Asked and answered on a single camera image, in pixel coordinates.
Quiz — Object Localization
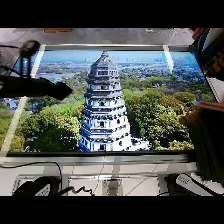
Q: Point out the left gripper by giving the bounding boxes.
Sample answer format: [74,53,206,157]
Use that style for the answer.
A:
[13,76,74,101]

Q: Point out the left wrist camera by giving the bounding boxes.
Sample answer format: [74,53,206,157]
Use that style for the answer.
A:
[19,39,42,78]

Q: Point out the black cable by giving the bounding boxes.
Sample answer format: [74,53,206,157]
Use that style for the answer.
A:
[59,185,96,197]
[0,161,63,183]

